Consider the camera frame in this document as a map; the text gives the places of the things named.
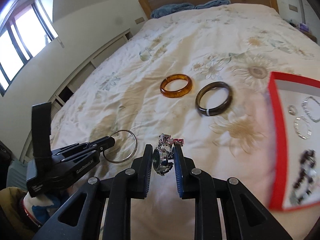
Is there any thin silver bangle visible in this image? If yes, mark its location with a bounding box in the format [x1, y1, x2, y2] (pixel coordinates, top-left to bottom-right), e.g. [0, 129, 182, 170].
[102, 129, 138, 164]

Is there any silver wristwatch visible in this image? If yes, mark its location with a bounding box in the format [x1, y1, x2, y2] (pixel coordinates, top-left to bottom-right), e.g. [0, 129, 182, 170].
[152, 133, 184, 176]

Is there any brown bead bracelet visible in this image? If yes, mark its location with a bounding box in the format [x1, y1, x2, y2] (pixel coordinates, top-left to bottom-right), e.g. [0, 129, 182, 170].
[290, 149, 318, 204]

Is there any amber bangle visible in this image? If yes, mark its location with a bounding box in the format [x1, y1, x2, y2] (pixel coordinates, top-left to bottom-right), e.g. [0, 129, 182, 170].
[159, 74, 193, 98]

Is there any twisted silver bracelet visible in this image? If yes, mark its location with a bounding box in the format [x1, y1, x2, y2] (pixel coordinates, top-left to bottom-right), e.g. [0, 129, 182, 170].
[293, 115, 313, 140]

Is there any dark brown jade bangle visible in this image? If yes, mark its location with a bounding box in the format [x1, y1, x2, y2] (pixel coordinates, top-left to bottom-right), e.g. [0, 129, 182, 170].
[195, 81, 233, 116]

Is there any silver chain necklace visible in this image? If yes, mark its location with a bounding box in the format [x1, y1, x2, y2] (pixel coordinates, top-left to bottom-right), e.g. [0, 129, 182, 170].
[301, 96, 320, 124]

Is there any red jewelry box tray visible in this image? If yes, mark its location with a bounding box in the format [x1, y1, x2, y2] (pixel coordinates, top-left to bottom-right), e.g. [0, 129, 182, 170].
[268, 72, 319, 211]

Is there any gloved left hand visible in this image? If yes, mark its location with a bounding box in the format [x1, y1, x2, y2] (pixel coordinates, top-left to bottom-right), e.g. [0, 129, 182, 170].
[21, 192, 69, 227]

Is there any floral beige bedspread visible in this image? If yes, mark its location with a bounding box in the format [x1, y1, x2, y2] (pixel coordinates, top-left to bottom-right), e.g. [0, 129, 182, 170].
[48, 3, 320, 240]

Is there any window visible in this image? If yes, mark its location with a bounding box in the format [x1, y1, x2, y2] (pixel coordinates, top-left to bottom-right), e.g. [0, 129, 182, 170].
[1, 0, 58, 96]

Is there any blue pillow left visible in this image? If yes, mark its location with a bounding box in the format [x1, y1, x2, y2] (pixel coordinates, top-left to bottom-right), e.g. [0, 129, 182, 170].
[150, 3, 195, 18]

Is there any blue pillow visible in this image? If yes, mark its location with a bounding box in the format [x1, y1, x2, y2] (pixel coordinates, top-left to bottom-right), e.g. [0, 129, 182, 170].
[194, 0, 231, 10]
[150, 3, 195, 18]

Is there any blue pillow right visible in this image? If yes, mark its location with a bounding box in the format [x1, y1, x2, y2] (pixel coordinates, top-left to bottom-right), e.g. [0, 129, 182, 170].
[194, 0, 231, 10]

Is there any wooden nightstand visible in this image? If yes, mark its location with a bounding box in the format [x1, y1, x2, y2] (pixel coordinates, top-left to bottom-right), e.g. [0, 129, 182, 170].
[288, 21, 318, 43]

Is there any purple tissue box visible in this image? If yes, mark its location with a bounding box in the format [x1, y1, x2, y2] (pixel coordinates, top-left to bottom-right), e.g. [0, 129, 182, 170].
[297, 23, 309, 32]

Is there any low white wall cabinet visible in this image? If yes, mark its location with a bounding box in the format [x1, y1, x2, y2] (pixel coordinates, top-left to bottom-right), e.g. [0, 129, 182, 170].
[19, 28, 133, 163]

